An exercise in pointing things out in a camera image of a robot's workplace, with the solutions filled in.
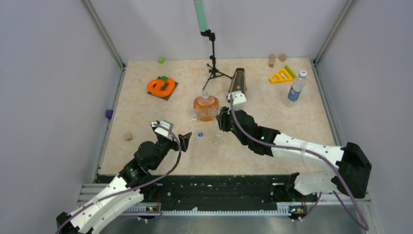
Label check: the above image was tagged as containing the orange clear plastic bottle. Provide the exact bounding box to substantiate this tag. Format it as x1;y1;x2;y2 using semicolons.
193;91;220;121

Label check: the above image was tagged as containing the blue water bottle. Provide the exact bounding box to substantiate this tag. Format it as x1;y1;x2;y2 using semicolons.
287;70;307;102

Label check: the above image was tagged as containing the clear bottle blue cap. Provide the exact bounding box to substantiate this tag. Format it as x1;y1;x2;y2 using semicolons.
213;129;225;145

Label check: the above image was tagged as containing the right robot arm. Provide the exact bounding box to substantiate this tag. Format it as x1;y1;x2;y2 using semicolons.
216;107;372;201

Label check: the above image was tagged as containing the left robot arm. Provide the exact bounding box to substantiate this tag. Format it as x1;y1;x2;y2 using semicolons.
56;132;192;234

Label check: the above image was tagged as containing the wooden cube near left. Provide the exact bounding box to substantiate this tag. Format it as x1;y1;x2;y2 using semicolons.
123;132;133;141

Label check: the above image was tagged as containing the brown metronome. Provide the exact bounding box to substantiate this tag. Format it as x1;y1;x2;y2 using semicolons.
228;68;247;95

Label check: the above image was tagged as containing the purple block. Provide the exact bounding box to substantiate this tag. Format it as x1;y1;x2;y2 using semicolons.
105;109;113;120

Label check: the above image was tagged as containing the yellow triangle toy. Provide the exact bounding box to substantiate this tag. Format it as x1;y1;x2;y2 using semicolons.
268;68;293;84

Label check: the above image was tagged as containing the left wooden block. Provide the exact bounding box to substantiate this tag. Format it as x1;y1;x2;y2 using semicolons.
268;54;276;68

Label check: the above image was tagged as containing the wooden block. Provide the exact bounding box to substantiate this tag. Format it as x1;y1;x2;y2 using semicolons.
268;54;276;68
279;54;288;62

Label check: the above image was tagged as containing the green stick toy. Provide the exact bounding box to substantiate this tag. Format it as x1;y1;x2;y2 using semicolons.
284;65;296;79

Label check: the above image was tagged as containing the small green cube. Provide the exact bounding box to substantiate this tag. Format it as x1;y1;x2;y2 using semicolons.
158;57;165;64

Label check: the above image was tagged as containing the right wooden block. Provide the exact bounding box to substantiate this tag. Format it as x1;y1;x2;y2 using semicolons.
279;54;288;62

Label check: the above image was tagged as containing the black tripod stand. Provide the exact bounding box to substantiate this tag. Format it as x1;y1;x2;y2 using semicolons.
201;29;232;91

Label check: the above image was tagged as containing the green foam microphone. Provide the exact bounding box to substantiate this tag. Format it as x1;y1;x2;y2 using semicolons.
193;0;208;33

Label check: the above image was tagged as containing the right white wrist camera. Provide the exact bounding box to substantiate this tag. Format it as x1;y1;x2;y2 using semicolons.
227;91;246;111

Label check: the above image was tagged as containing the grey square base plate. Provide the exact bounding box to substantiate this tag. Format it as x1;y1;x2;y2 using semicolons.
148;76;179;101

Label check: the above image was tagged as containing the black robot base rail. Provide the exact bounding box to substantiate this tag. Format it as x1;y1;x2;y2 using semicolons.
96;174;319;220

